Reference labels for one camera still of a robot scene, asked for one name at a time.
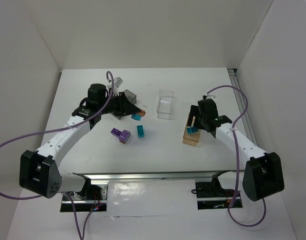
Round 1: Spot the smoky grey plastic container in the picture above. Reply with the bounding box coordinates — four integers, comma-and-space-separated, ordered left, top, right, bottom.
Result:
112, 89, 137, 119

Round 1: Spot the aluminium mounting rail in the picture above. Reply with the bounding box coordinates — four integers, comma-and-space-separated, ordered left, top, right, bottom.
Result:
70, 170, 235, 183

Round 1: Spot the clear plastic container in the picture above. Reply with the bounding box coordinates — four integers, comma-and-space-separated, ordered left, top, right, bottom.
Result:
156, 89, 174, 120

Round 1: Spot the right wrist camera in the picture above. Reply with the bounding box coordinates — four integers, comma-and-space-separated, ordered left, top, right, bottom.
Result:
202, 93, 216, 100

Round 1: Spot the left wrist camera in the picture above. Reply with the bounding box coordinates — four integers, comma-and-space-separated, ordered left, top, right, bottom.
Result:
107, 77, 123, 95

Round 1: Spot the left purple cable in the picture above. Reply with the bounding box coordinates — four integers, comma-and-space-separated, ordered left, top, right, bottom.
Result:
0, 71, 116, 240

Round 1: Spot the amber plastic container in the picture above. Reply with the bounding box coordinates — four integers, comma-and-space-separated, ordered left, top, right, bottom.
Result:
182, 114, 200, 147

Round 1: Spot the purple flat lego brick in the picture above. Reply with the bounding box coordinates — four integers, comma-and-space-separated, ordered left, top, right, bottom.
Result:
111, 128, 122, 138

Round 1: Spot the side aluminium rail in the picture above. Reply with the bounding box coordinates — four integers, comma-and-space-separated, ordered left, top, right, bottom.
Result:
227, 68, 258, 145

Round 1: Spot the purple rounded lego brick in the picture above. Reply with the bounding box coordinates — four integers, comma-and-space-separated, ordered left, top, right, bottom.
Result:
118, 130, 131, 144

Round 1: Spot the teal flat lego brick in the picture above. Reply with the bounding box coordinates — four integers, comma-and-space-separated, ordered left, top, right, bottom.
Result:
137, 125, 145, 138

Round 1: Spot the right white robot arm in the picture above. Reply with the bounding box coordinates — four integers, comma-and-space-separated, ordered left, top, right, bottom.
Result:
188, 98, 285, 202

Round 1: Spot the teal rounded lego brick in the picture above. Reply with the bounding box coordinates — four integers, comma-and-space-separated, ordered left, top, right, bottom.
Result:
187, 126, 199, 135

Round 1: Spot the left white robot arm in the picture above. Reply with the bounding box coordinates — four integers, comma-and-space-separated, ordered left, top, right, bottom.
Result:
19, 83, 141, 199

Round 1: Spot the small teal lego brick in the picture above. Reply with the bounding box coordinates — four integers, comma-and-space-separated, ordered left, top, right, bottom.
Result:
131, 114, 141, 121

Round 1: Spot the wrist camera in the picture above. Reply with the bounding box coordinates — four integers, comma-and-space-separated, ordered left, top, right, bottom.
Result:
202, 93, 216, 100
107, 77, 123, 95

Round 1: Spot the orange lego brick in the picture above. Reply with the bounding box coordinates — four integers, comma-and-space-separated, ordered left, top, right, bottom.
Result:
138, 110, 146, 117

